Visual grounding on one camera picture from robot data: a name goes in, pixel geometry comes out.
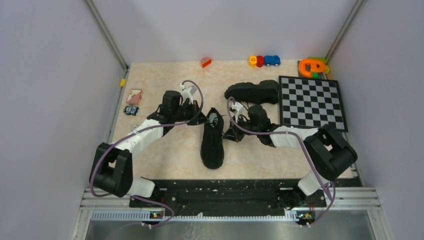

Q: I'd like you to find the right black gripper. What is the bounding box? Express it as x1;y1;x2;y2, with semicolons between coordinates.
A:
222;114;260;143

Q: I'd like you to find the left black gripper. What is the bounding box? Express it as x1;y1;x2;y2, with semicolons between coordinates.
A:
172;99;209;126

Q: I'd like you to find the black shoe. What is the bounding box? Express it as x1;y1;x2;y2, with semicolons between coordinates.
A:
224;79;280;105
200;107;225;170

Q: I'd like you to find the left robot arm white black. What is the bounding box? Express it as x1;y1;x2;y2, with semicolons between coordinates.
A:
89;85;206;207

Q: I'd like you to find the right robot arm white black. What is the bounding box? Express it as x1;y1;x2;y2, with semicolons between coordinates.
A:
224;101;358;206

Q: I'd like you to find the orange toy brick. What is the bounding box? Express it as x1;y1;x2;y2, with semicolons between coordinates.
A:
200;56;212;69

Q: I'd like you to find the pink triangle card box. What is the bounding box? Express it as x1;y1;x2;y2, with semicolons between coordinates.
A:
126;89;143;106

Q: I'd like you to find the small blue black toy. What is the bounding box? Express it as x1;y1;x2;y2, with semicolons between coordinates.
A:
123;105;139;116

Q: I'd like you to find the yellow toy cylinder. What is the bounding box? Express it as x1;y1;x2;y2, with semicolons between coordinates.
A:
248;55;258;68

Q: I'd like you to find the red toy cylinder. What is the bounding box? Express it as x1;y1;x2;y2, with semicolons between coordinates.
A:
256;55;264;68

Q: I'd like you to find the black white checkerboard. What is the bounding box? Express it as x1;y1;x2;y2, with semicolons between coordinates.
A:
278;75;349;133

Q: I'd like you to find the blue toy car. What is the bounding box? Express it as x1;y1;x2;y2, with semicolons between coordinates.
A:
263;55;281;67

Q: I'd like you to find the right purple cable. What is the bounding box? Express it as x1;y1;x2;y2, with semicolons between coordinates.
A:
226;96;336;228

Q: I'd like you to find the purple cable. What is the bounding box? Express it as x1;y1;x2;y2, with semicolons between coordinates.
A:
226;96;336;228
89;80;205;229

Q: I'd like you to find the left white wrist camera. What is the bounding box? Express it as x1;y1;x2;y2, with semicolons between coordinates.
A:
180;83;198;103

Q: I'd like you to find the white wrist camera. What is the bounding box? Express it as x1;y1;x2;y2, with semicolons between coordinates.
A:
229;101;245;118
180;83;198;103

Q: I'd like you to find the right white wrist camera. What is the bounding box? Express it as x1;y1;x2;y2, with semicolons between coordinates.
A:
229;101;245;118

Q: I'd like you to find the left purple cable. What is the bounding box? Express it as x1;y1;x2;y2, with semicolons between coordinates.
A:
89;80;205;229

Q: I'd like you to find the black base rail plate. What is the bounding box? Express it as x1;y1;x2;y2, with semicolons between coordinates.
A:
123;178;329;218

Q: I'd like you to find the yellow clip on rail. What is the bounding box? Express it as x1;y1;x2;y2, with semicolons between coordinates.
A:
119;78;126;88

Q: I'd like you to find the orange ring toy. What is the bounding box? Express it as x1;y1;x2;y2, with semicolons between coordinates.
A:
297;58;329;79

